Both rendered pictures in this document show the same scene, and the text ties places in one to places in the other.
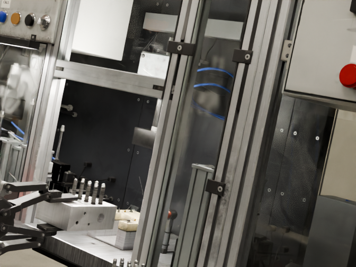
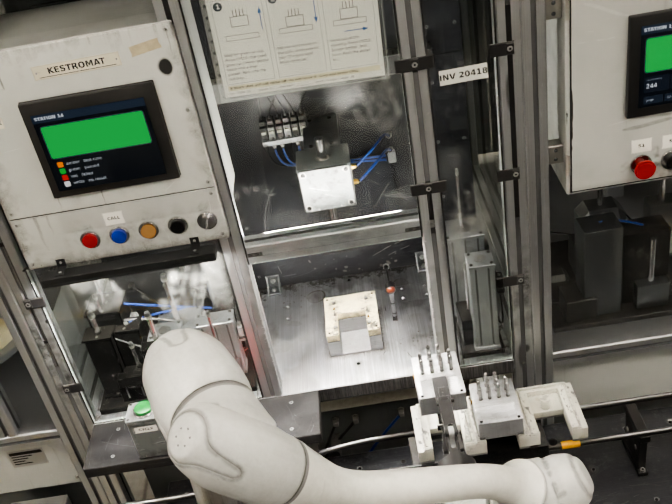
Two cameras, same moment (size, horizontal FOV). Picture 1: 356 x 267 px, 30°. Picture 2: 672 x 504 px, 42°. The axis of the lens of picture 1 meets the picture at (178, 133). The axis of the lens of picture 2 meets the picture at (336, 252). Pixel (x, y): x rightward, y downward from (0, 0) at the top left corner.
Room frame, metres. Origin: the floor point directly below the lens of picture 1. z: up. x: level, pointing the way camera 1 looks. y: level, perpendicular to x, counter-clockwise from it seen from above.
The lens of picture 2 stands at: (0.33, 1.07, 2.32)
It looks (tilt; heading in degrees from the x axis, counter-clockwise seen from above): 34 degrees down; 324
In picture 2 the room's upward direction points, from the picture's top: 11 degrees counter-clockwise
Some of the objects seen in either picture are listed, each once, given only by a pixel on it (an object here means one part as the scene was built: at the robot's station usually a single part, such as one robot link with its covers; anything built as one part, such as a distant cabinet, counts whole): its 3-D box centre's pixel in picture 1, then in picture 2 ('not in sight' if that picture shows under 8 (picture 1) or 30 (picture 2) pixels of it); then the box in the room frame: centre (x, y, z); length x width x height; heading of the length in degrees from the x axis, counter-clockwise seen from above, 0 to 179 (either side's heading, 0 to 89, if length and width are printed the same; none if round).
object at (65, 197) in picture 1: (59, 197); (441, 390); (1.27, 0.20, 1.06); 0.07 x 0.03 x 0.01; 141
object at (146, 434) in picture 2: not in sight; (151, 425); (1.77, 0.62, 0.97); 0.08 x 0.08 x 0.12; 51
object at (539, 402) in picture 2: not in sight; (497, 429); (1.26, 0.06, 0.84); 0.36 x 0.14 x 0.10; 51
